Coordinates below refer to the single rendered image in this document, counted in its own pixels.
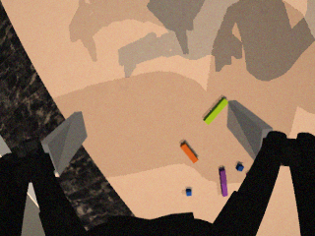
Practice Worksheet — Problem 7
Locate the purple rod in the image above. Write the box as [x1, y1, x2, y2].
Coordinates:
[219, 168, 228, 197]

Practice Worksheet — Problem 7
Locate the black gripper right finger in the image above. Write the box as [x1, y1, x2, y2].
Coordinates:
[204, 100, 315, 236]

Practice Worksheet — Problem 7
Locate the orange rod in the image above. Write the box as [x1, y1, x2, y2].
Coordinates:
[180, 142, 198, 163]

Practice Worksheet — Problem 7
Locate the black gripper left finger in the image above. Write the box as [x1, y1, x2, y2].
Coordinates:
[0, 111, 90, 236]

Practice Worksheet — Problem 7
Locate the small blue block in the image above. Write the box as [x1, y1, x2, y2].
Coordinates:
[235, 163, 244, 172]
[186, 189, 192, 197]

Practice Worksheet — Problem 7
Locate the lime green rod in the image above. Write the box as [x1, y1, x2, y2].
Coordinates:
[203, 98, 227, 125]

